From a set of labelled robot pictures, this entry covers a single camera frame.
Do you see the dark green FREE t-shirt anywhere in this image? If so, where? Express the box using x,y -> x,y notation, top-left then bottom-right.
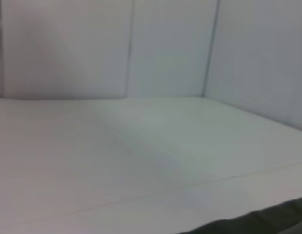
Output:
184,196 -> 302,234

